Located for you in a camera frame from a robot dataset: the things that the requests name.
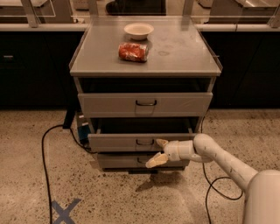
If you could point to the blue tape cross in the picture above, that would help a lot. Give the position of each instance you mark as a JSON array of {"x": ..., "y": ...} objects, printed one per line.
[{"x": 64, "y": 213}]

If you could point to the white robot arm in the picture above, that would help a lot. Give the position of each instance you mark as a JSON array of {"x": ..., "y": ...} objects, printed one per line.
[{"x": 261, "y": 188}]

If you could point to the blue power box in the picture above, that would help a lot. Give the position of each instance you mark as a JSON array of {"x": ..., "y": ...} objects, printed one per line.
[{"x": 82, "y": 128}]

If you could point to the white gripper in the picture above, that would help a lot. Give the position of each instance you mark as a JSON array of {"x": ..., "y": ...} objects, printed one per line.
[{"x": 172, "y": 150}]

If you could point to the red soda can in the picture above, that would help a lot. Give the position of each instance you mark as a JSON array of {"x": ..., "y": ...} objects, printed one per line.
[{"x": 133, "y": 52}]

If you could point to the white bowl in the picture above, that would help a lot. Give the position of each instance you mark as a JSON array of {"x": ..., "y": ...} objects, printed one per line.
[{"x": 138, "y": 31}]

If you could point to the grey top drawer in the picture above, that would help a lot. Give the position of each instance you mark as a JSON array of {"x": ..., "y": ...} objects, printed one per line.
[{"x": 144, "y": 104}]

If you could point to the grey drawer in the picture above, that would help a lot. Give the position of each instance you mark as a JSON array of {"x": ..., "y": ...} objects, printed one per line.
[
  {"x": 129, "y": 139},
  {"x": 144, "y": 104},
  {"x": 134, "y": 160}
]

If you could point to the dark counter with cabinets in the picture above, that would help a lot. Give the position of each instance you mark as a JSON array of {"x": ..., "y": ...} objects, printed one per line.
[{"x": 34, "y": 69}]

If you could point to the grey bottom drawer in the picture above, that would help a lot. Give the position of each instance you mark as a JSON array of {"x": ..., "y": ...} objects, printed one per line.
[{"x": 134, "y": 160}]

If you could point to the grey drawer cabinet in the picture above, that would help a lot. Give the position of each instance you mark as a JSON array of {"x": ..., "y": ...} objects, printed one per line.
[{"x": 179, "y": 61}]

